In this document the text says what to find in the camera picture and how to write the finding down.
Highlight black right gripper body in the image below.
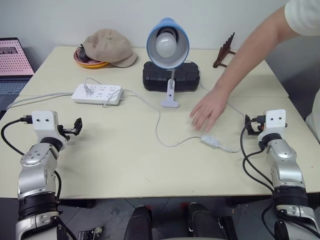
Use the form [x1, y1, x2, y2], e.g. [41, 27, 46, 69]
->
[249, 115, 266, 138]

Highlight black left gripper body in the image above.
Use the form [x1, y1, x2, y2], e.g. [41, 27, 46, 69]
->
[56, 124, 78, 141]

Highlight blue desk lamp white clamp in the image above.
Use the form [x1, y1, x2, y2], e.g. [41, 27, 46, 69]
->
[146, 17, 190, 109]

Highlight person's bare hand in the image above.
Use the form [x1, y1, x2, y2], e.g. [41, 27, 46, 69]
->
[189, 86, 230, 133]

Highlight white plug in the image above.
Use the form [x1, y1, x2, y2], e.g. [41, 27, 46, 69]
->
[83, 84, 94, 98]

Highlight white power strip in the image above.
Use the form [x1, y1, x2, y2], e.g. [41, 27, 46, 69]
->
[71, 83, 125, 106]

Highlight small black item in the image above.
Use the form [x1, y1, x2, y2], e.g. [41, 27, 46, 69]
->
[77, 44, 92, 63]

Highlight brown wooden stand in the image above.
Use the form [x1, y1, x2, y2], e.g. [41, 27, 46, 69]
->
[212, 31, 237, 69]

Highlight black plastic box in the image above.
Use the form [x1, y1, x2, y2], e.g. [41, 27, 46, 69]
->
[142, 61, 201, 93]

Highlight beige cap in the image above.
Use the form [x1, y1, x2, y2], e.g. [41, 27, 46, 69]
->
[82, 28, 138, 68]

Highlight laptop with pink screen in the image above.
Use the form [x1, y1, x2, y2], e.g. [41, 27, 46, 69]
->
[0, 37, 35, 112]

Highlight dark rounded shape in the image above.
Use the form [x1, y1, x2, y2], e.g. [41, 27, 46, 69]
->
[187, 201, 229, 240]
[124, 205, 153, 240]

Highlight white light bulb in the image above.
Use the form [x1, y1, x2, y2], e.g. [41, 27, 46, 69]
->
[155, 31, 179, 58]

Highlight white shirt sleeve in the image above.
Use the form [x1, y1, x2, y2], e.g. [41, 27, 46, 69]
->
[284, 0, 320, 36]

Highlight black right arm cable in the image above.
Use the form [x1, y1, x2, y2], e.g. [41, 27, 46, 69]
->
[240, 126, 278, 238]

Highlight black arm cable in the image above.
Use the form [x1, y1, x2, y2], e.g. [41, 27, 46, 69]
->
[240, 126, 278, 238]
[0, 114, 33, 156]

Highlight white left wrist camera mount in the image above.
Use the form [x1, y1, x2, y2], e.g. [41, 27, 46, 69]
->
[31, 110, 69, 151]

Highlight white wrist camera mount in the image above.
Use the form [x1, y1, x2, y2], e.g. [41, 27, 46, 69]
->
[257, 108, 287, 141]
[31, 110, 69, 151]

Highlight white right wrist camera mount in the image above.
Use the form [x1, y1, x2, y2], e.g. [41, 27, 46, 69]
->
[257, 108, 287, 141]

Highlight white inline cable switch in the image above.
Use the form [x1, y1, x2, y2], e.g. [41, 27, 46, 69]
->
[200, 134, 221, 149]

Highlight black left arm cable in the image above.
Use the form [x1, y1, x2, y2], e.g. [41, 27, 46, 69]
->
[0, 114, 33, 156]

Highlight white power strip cable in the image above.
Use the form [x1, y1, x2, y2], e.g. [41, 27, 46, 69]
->
[6, 91, 75, 111]

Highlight thin white lamp cable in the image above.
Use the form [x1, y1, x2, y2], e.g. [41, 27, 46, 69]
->
[83, 77, 247, 154]

